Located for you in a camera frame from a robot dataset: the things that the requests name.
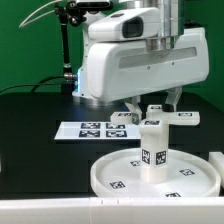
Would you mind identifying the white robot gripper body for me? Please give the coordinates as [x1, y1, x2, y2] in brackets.
[87, 28, 209, 102]

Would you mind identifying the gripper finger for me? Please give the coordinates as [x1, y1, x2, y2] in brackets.
[125, 96, 142, 125]
[162, 86, 182, 112]

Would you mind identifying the white cross-shaped table base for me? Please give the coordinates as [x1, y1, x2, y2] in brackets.
[110, 105, 200, 134]

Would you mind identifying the white round table top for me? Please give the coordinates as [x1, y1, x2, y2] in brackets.
[90, 148, 221, 198]

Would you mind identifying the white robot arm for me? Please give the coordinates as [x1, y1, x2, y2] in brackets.
[73, 0, 209, 124]

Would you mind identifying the white marker sheet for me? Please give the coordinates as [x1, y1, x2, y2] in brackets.
[54, 122, 140, 140]

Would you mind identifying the white block at right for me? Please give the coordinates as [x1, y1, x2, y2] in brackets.
[209, 152, 224, 187]

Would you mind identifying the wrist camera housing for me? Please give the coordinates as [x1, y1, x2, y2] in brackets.
[88, 7, 161, 42]

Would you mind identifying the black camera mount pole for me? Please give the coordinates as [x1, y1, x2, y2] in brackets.
[55, 1, 86, 95]

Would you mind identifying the black cable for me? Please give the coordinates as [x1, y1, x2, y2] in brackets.
[0, 75, 68, 96]

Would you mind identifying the white cable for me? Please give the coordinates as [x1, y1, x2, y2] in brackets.
[18, 0, 64, 29]

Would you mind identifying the white front rail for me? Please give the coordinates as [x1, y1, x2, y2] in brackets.
[0, 197, 224, 224]

